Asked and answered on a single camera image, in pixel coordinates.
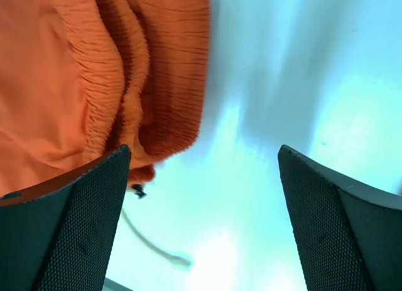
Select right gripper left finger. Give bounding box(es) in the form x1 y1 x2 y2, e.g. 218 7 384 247
1 145 131 290

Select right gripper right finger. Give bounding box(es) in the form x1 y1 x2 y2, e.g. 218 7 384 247
278 145 401 290

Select orange shorts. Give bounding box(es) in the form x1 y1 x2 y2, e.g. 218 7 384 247
1 0 210 197

